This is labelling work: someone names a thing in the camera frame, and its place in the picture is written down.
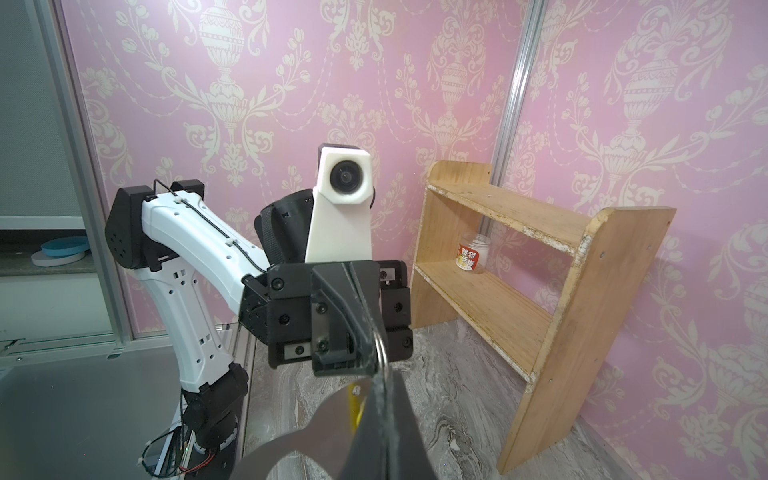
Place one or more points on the small white jar red label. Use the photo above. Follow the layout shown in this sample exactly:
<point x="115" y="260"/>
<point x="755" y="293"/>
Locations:
<point x="473" y="251"/>

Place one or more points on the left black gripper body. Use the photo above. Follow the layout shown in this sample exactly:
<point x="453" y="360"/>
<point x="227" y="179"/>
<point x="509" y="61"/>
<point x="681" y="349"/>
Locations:
<point x="276" y="309"/>

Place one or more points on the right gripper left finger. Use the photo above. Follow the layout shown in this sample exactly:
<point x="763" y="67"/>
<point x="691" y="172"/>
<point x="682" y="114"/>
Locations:
<point x="370" y="456"/>

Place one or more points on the wooden two-tier shelf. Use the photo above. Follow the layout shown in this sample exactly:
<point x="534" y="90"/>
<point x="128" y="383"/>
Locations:
<point x="558" y="354"/>

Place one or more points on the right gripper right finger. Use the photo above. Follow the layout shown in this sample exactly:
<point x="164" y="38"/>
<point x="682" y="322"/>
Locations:
<point x="406" y="453"/>

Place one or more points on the yellow key tag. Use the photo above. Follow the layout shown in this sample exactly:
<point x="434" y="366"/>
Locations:
<point x="356" y="396"/>

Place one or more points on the blue white discs on counter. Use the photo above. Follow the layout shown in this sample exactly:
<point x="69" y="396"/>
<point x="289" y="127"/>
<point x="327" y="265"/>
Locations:
<point x="61" y="251"/>

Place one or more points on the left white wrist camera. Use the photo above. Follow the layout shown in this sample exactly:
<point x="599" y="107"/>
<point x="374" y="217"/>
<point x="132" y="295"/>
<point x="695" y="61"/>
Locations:
<point x="340" y="226"/>

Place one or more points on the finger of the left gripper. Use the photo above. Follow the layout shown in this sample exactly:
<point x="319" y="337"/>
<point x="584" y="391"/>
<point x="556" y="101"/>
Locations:
<point x="333" y="350"/>
<point x="367" y="319"/>

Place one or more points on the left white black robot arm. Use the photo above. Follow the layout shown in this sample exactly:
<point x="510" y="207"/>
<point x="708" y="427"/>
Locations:
<point x="170" y="240"/>

